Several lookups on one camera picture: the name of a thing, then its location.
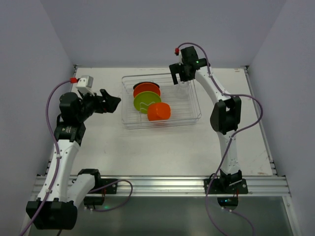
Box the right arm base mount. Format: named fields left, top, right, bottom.
left=203, top=171, right=249, bottom=210

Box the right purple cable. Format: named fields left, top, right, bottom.
left=173, top=42, right=264, bottom=236

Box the black plate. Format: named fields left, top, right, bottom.
left=133, top=81, right=160, bottom=90

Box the aluminium frame rail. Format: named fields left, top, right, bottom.
left=31, top=175, right=291, bottom=197

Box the green plate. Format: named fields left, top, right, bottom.
left=133, top=91, right=161, bottom=114

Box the clear glass cup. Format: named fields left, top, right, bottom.
left=175, top=82, right=190, bottom=100

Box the white wire dish rack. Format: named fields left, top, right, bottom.
left=122, top=73, right=201, bottom=129

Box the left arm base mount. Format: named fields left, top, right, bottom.
left=83, top=178, right=118, bottom=209

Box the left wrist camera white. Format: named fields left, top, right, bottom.
left=76, top=75, right=95, bottom=96

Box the clear plastic rack tray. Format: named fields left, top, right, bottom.
left=122, top=73, right=201, bottom=129

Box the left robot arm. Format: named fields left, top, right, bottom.
left=26, top=89, right=121, bottom=230

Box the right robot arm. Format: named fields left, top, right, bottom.
left=169, top=46, right=243, bottom=194

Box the orange plate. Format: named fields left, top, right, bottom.
left=133, top=84, right=161, bottom=97

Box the purple cable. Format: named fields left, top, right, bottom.
left=19, top=77, right=78, bottom=236
left=173, top=42, right=264, bottom=236

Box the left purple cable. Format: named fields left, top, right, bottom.
left=19, top=77, right=78, bottom=236

